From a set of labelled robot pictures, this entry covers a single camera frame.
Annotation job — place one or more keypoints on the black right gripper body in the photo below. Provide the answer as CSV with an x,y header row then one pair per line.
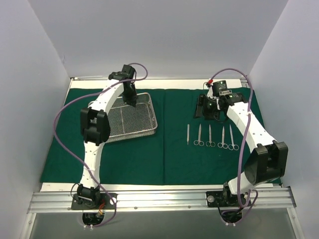
x,y
206,107

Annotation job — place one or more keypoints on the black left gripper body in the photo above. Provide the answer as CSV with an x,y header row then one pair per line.
x,y
130,98

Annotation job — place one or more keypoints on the steel scalpel handle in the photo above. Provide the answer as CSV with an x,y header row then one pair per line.
x,y
188,134

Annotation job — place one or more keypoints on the steel forceps long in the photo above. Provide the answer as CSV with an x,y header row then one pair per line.
x,y
210,142

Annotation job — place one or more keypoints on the steel surgical scissors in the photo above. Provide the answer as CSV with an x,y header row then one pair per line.
x,y
222,143

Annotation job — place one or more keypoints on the green surgical cloth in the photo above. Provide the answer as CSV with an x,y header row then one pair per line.
x,y
163,158

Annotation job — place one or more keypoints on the steel hemostat clamp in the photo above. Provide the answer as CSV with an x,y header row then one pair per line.
x,y
232,146

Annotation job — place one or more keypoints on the metal mesh instrument tray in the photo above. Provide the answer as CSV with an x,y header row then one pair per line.
x,y
127,122

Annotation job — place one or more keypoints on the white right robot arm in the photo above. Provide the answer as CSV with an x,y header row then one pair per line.
x,y
268,157

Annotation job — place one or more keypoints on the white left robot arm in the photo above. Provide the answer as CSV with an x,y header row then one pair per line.
x,y
95,129

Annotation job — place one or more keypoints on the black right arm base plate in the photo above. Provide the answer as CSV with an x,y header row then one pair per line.
x,y
222,199

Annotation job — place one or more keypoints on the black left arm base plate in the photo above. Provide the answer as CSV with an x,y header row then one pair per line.
x,y
103,201

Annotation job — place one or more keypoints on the aluminium front rail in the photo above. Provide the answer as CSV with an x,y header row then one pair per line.
x,y
156,201

